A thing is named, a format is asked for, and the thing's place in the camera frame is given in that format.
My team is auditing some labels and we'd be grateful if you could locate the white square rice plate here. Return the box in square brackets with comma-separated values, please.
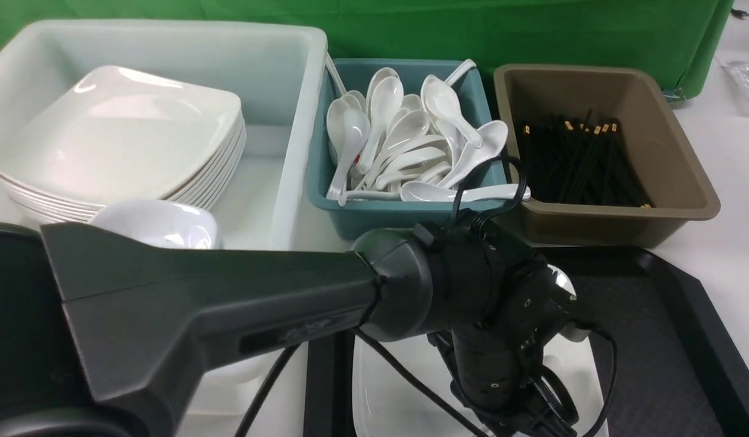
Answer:
[352, 265, 609, 437]

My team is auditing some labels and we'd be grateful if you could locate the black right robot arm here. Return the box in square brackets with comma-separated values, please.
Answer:
[0, 209, 591, 436]

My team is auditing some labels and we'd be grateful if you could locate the white spoon across bin front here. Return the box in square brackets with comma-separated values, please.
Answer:
[400, 181, 518, 202]

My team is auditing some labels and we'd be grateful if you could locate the white spoon left side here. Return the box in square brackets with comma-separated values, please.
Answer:
[325, 107, 371, 201]

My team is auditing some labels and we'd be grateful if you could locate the white spoon upper middle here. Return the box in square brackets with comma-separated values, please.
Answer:
[357, 76, 404, 175]

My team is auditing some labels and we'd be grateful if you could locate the white spoon upper right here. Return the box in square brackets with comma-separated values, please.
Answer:
[422, 77, 483, 149]

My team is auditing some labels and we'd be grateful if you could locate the white spoon right leaning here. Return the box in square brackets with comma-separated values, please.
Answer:
[437, 121, 509, 188]

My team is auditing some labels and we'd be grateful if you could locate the large white plastic bin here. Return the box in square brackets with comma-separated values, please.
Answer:
[0, 19, 328, 251]

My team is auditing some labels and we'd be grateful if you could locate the pile of black chopsticks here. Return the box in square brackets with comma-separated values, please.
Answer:
[515, 110, 655, 208]

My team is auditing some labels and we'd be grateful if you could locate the stack of small white dishes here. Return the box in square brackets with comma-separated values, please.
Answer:
[88, 199, 222, 249]

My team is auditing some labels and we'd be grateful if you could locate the brown plastic chopstick bin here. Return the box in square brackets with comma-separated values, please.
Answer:
[493, 64, 720, 248]

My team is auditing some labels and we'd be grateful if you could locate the stack of white square plates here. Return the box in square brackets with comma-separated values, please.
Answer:
[0, 66, 247, 224]

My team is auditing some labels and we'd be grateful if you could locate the black serving tray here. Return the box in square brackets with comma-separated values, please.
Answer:
[302, 247, 749, 436]

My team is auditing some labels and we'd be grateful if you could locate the green backdrop cloth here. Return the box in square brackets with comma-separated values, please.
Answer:
[0, 1, 733, 98]

